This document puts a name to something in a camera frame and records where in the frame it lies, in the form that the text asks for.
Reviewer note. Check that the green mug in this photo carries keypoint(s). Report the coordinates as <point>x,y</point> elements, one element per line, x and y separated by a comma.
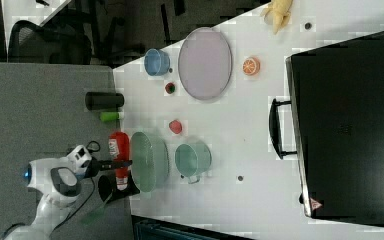
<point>192,159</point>

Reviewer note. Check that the yellow banana toy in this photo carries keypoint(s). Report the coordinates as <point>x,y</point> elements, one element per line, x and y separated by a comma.
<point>278,13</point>

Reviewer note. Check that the black office chair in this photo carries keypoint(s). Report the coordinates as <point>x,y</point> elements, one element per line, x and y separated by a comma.
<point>30,43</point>

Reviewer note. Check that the dark red toy strawberry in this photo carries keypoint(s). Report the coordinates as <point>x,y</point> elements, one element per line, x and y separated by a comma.
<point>170,88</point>

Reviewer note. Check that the green oval strainer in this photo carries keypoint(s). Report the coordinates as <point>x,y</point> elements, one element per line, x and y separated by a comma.
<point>150,161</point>

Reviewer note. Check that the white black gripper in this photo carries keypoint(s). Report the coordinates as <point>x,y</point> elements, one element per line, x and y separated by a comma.
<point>84,165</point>

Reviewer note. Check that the blue metal frame rail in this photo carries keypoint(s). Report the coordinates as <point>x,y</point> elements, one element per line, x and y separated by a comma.
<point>151,229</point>

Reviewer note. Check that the red ketchup bottle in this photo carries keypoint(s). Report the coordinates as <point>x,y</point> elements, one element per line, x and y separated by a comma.
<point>119,149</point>

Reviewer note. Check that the light red toy strawberry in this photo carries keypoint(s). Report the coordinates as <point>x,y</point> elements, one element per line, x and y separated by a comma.
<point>175,126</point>

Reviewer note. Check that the orange slice toy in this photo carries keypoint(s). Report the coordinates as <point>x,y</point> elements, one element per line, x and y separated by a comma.
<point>251,66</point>

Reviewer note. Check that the black cylinder container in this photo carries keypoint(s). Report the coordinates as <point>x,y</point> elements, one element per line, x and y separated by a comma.
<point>103,100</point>

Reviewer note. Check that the green round toy fruit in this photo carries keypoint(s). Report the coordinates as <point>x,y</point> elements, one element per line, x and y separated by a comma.
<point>110,116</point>

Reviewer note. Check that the silver black toaster oven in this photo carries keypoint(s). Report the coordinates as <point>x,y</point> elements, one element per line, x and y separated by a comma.
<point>337,103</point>

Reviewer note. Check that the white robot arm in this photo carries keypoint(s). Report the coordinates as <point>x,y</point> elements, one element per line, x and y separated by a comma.
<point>59,182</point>

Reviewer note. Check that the purple round plate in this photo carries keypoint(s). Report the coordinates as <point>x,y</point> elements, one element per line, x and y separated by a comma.
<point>205,64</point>

